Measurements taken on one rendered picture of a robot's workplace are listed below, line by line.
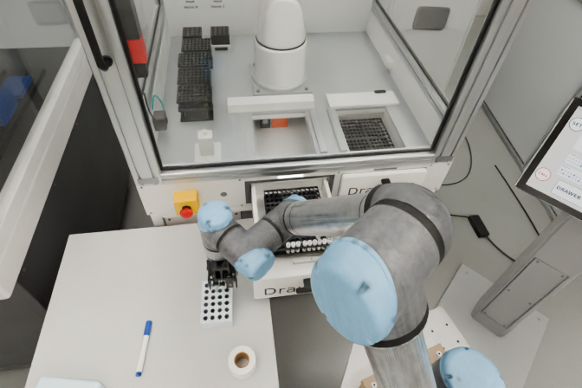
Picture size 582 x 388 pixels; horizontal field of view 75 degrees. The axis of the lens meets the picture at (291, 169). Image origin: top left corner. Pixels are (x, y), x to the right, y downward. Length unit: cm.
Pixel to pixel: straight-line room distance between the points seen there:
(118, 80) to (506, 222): 227
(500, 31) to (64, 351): 137
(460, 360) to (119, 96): 92
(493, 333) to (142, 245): 163
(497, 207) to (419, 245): 223
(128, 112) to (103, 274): 52
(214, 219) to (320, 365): 122
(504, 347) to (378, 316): 174
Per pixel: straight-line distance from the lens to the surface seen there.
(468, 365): 86
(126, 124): 107
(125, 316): 123
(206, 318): 115
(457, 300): 218
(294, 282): 106
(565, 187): 140
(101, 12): 92
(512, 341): 221
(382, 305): 45
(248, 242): 82
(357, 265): 45
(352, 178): 126
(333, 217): 69
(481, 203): 269
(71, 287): 133
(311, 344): 195
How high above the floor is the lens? 184
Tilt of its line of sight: 47 degrees down
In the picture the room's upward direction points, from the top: 4 degrees clockwise
